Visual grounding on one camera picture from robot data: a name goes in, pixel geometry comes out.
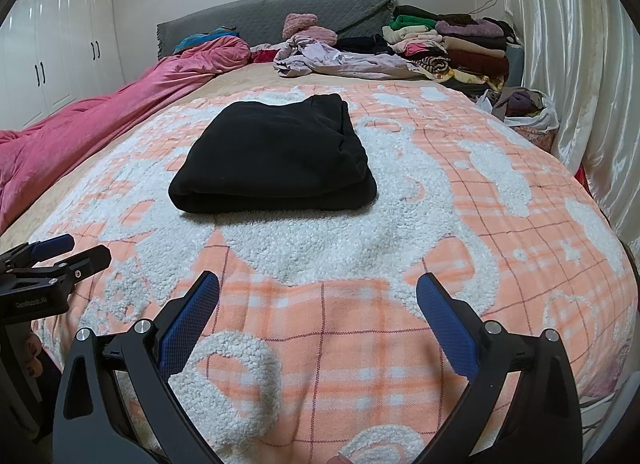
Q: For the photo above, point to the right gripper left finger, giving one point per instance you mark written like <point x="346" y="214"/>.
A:
<point x="91" y="421"/>

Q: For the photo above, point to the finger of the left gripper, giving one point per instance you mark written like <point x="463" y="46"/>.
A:
<point x="26" y="278"/>
<point x="51" y="248"/>

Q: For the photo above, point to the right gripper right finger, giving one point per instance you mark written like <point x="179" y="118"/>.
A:
<point x="543" y="423"/>

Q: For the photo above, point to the black IKISS sweater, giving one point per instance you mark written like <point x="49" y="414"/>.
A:
<point x="259" y="157"/>

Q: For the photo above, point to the white bag of clothes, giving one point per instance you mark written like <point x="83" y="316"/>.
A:
<point x="527" y="112"/>

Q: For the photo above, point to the stack of folded clothes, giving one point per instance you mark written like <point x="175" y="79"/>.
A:
<point x="465" y="52"/>

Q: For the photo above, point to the person left hand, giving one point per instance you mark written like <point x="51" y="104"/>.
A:
<point x="33" y="367"/>

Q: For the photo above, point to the person right hand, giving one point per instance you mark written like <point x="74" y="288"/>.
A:
<point x="339" y="459"/>

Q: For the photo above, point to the pink quilted duvet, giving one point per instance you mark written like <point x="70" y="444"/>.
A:
<point x="35" y="158"/>

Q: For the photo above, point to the white wardrobe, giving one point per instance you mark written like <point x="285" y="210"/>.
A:
<point x="55" y="53"/>

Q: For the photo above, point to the peach white plaid blanket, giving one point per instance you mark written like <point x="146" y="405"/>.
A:
<point x="317" y="346"/>

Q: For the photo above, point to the blue cloth at headboard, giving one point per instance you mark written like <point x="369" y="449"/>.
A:
<point x="197" y="39"/>

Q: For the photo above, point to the beige fleece bed sheet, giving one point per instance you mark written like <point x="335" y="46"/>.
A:
<point x="225" y="81"/>

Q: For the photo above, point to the red garment near pillow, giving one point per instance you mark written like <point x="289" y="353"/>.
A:
<point x="263" y="56"/>

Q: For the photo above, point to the lilac crumpled garment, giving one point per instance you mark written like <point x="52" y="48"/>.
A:
<point x="302" y="56"/>

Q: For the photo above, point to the pink fluffy knit item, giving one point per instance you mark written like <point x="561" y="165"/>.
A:
<point x="307" y="25"/>

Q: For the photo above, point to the white satin curtain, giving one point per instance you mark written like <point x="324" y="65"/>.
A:
<point x="584" y="54"/>

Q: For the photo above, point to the grey bed headboard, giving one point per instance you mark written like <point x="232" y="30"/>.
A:
<point x="261" y="21"/>

